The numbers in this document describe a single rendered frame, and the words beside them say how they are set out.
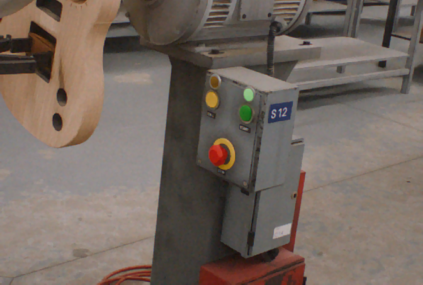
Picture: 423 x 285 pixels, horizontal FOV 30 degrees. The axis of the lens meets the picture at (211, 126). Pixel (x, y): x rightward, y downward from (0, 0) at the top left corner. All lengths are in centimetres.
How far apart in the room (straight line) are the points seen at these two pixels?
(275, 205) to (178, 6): 51
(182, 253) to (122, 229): 149
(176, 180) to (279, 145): 46
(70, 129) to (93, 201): 207
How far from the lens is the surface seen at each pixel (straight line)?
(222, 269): 184
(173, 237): 194
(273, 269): 187
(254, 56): 171
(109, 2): 149
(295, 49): 181
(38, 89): 168
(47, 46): 163
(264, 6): 167
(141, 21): 167
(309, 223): 369
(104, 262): 313
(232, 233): 182
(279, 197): 180
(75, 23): 155
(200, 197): 183
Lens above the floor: 148
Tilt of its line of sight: 18 degrees down
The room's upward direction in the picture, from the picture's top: 7 degrees clockwise
